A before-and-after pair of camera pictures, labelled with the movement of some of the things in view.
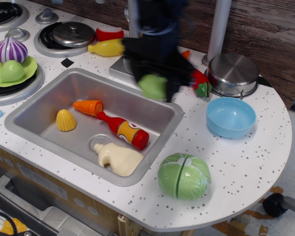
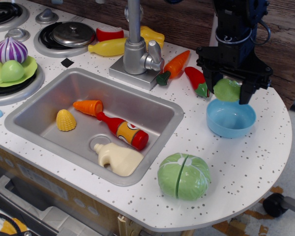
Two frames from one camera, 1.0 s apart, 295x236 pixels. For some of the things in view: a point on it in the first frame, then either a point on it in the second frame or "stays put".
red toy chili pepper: (200, 83) stays put
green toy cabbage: (184, 176) stays put
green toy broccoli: (153, 87) to (227, 90)
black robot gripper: (159, 55) to (238, 60)
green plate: (30, 65) stays put
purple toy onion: (10, 48) stays put
